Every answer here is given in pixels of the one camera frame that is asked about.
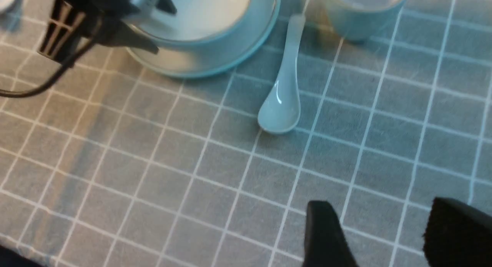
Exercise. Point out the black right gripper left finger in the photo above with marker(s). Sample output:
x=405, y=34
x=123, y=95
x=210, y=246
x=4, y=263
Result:
x=325, y=243

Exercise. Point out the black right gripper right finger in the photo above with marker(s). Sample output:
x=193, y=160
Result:
x=457, y=235

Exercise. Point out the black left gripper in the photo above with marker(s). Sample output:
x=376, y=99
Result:
x=101, y=22

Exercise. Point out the pale green-rimmed bowl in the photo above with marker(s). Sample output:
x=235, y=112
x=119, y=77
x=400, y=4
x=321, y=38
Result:
x=204, y=21

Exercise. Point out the plain white spoon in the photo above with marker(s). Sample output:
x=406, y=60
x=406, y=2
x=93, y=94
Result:
x=281, y=110

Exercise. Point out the pale green cup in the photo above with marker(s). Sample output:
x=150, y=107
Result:
x=358, y=20

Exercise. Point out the pale green-rimmed plate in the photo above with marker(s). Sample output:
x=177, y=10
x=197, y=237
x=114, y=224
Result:
x=198, y=61

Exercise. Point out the grey checked tablecloth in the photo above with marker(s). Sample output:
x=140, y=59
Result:
x=119, y=166

